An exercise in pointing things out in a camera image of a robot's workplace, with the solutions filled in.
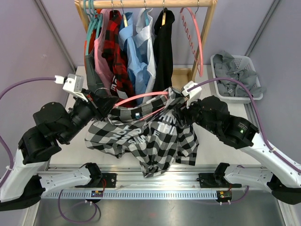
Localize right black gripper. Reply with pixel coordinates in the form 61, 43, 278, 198
172, 94, 220, 135

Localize black white plaid shirt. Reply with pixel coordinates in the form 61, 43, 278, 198
85, 88, 199, 178

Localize pink hanger of plaid shirt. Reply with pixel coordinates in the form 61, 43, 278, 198
113, 91, 169, 121

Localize grey shirt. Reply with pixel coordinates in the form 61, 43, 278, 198
213, 49, 268, 99

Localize pink hanger of grey shirt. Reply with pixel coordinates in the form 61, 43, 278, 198
180, 8, 204, 77

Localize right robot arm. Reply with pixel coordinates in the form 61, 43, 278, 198
178, 96, 301, 205

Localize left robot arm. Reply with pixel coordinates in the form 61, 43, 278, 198
0, 89, 118, 211

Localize pink shirt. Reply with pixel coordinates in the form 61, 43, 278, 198
94, 9, 113, 89

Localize light blue shirt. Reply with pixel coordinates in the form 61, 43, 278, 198
119, 12, 148, 95

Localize red black plaid shirt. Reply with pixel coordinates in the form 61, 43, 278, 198
102, 10, 135, 99

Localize wooden hanger of blue shirt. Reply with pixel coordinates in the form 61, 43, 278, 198
123, 14, 128, 27

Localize teal hanger of white shirt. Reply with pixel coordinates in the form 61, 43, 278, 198
143, 10, 150, 26

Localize dark grey garment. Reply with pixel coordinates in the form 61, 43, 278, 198
85, 48, 111, 97

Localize orange garment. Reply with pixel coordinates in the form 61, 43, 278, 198
84, 30, 96, 55

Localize white plastic basket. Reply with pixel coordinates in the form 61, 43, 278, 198
210, 54, 261, 104

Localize teal hangers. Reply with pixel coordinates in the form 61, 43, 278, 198
83, 0, 104, 57

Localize wooden clothes rack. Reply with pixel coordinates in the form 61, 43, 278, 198
74, 0, 217, 82

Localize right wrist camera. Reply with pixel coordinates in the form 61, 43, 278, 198
182, 81, 202, 109

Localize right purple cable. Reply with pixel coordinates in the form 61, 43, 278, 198
188, 79, 301, 174

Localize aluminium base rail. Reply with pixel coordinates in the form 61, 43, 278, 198
40, 164, 280, 201

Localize floor purple cable left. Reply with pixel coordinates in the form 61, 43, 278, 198
57, 188, 102, 223

